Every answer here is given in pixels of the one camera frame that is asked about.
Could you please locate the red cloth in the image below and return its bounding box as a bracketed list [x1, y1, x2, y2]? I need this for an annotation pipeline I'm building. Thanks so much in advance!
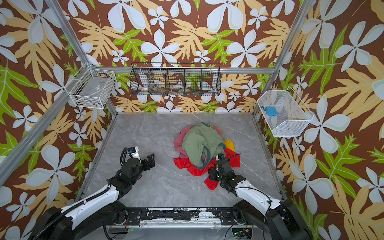
[174, 149, 241, 191]

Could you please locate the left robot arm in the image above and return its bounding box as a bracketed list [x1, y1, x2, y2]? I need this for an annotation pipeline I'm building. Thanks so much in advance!
[29, 154, 155, 240]

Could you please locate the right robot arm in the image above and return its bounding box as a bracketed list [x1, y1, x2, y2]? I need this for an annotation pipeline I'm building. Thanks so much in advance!
[208, 154, 314, 240]

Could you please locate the yellow cloth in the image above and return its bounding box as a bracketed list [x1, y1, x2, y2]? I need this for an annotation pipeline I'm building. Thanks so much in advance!
[224, 139, 236, 152]

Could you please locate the pink cloth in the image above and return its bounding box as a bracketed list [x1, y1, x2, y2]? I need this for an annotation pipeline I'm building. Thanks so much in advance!
[173, 125, 224, 160]

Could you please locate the green cloth with grey trim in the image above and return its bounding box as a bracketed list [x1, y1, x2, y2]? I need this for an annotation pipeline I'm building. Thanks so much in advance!
[182, 122, 226, 170]

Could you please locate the blue object in basket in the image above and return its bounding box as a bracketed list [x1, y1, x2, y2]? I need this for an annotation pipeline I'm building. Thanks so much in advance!
[261, 106, 278, 117]

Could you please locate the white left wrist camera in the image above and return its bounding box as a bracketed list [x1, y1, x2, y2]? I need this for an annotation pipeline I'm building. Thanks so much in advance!
[127, 147, 141, 161]

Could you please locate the black corrugated cable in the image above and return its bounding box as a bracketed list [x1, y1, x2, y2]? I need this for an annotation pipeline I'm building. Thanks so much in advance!
[119, 146, 130, 166]

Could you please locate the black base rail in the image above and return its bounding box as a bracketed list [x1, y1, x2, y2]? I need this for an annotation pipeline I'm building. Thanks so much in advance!
[125, 207, 236, 228]

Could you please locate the white wire basket right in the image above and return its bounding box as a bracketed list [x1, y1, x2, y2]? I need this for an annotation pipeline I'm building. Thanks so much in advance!
[258, 87, 315, 138]

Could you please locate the white wire basket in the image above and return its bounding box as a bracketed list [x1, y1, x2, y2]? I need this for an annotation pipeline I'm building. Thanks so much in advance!
[68, 68, 117, 109]
[258, 87, 315, 138]

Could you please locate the black wire basket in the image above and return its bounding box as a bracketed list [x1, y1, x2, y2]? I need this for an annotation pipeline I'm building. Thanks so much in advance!
[129, 63, 222, 96]

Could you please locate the white wire basket left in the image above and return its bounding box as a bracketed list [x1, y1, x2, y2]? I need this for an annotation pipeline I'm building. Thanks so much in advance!
[68, 68, 117, 109]

